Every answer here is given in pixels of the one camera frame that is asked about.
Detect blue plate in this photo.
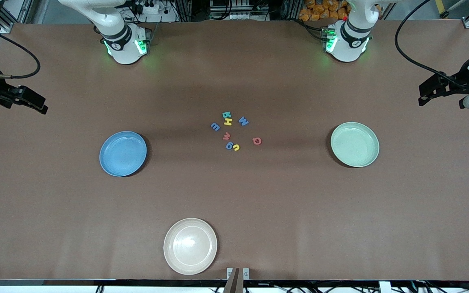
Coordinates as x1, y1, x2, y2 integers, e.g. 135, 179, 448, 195
99, 131, 148, 177

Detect green plate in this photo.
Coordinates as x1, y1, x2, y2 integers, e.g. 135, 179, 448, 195
330, 122, 380, 168

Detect brown table cover sheet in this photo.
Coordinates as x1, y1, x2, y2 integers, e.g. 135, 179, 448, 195
0, 20, 469, 282

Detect orange snack packets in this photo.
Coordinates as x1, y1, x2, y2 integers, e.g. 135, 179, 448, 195
299, 0, 351, 22

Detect white power strip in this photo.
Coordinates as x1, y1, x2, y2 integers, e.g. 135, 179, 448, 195
210, 11, 268, 21
135, 0, 178, 23

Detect beige plate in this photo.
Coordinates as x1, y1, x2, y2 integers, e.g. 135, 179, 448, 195
163, 218, 218, 276

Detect black arm base cables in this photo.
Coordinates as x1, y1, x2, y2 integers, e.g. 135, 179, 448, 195
291, 18, 327, 41

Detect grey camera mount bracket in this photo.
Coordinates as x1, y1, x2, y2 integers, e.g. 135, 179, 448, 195
226, 267, 250, 293

